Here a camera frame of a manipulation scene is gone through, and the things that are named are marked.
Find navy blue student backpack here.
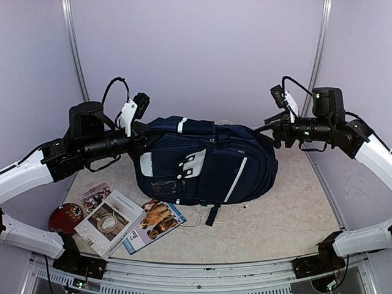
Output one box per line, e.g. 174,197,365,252
131,116,278,226

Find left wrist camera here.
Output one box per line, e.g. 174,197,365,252
117,92,150,137

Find blue dog cover book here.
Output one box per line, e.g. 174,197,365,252
123,199,187,255

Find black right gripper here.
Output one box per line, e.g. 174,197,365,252
255,108,334,148

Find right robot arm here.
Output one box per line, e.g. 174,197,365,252
257,85,391,277

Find front aluminium rail base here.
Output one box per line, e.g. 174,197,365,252
21,241,377,294

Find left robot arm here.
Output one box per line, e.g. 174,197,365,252
1,98,149,273

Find aluminium frame post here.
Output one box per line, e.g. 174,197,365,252
61,0,90,102
301,0,333,117

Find right aluminium frame post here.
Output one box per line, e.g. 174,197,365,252
301,0,333,117

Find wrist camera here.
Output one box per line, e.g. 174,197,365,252
117,92,150,137
270,85,300,123

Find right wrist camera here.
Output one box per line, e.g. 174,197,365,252
270,85,300,123

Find red floral round tin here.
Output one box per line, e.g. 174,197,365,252
48,203,84,235

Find white afternoon tea book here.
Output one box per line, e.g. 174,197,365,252
75,190,146,260

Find purple picture card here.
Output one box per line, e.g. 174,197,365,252
80,183,111,214

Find left aluminium frame post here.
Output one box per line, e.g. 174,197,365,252
61,0,90,102

